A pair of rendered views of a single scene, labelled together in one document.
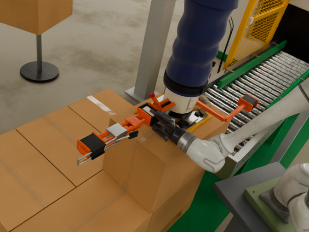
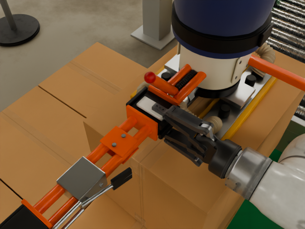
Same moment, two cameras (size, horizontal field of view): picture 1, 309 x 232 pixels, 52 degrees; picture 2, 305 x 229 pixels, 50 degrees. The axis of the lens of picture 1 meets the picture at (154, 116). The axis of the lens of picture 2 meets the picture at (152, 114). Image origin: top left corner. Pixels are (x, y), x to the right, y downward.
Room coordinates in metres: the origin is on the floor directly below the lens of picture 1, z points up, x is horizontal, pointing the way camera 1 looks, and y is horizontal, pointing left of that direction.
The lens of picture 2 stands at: (0.73, -0.02, 1.64)
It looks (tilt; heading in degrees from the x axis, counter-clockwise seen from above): 51 degrees down; 6
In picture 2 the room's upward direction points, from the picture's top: straight up
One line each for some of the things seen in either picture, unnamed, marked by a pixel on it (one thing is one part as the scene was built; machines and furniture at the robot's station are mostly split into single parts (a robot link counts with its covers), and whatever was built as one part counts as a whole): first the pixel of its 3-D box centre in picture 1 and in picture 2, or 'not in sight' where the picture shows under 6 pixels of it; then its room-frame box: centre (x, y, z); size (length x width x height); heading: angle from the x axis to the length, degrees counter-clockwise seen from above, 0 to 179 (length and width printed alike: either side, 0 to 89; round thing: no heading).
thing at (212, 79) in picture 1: (230, 74); not in sight; (2.89, -0.64, 0.50); 2.31 x 0.05 x 0.19; 149
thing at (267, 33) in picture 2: (186, 78); (221, 16); (1.40, -0.11, 1.19); 0.23 x 0.23 x 0.04
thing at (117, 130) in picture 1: (116, 133); (82, 182); (1.01, 0.14, 1.07); 0.07 x 0.07 x 0.04; 58
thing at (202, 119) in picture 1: (188, 121); (237, 98); (1.35, -0.19, 0.97); 0.34 x 0.10 x 0.05; 148
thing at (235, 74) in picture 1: (254, 59); not in sight; (3.16, -0.87, 0.60); 1.60 x 0.11 x 0.09; 149
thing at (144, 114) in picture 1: (149, 113); (152, 112); (1.19, 0.03, 1.07); 0.10 x 0.08 x 0.06; 58
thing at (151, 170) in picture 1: (166, 143); (199, 134); (1.39, -0.11, 0.75); 0.60 x 0.40 x 0.40; 146
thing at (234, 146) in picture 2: (174, 133); (213, 151); (1.11, -0.11, 1.07); 0.09 x 0.07 x 0.08; 58
